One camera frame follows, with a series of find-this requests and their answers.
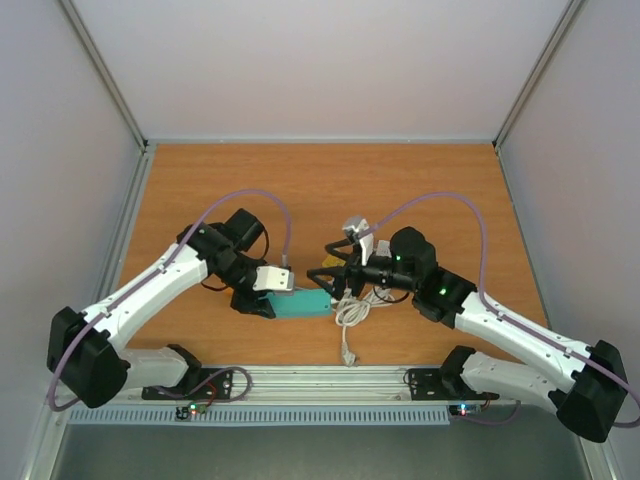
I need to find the teal strip white cable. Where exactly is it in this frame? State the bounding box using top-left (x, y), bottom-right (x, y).
top-left (329, 289), bottom-right (396, 367)

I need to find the teal power strip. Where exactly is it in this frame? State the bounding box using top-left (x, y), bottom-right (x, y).
top-left (266, 289), bottom-right (332, 319)

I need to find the yellow plug adapter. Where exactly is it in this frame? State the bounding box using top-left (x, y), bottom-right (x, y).
top-left (321, 255), bottom-right (345, 268)

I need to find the white cube socket adapter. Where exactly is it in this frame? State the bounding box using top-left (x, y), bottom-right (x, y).
top-left (375, 240), bottom-right (392, 258)

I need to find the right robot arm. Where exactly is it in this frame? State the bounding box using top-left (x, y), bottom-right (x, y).
top-left (307, 227), bottom-right (628, 443)

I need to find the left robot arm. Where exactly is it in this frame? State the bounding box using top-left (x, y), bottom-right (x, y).
top-left (47, 209), bottom-right (294, 408)

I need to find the left small circuit board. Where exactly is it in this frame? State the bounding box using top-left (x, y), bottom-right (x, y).
top-left (174, 403), bottom-right (209, 421)

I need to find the small circuit board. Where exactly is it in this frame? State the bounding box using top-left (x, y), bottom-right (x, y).
top-left (174, 403), bottom-right (209, 421)
top-left (449, 403), bottom-right (484, 417)

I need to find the right small circuit board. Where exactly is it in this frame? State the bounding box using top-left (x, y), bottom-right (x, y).
top-left (449, 403), bottom-right (484, 417)

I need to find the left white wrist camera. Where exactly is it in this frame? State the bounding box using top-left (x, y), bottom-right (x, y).
top-left (253, 265), bottom-right (295, 292)

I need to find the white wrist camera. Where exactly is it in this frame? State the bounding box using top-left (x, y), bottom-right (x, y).
top-left (342, 215), bottom-right (374, 266)
top-left (253, 265), bottom-right (295, 292)

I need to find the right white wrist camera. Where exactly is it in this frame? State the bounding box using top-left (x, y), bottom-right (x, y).
top-left (342, 215), bottom-right (374, 266)

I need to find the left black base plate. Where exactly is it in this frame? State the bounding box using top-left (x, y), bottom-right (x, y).
top-left (141, 367), bottom-right (233, 401)

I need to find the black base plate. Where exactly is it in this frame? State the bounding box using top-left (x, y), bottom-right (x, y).
top-left (141, 367), bottom-right (233, 401)
top-left (403, 367), bottom-right (499, 401)

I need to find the aluminium front rail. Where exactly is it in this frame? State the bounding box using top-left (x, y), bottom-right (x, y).
top-left (45, 363), bottom-right (595, 405)

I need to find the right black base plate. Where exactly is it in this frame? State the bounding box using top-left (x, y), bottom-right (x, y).
top-left (403, 367), bottom-right (499, 401)

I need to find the grey slotted cable duct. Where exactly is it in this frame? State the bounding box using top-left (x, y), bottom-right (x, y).
top-left (68, 405), bottom-right (450, 428)

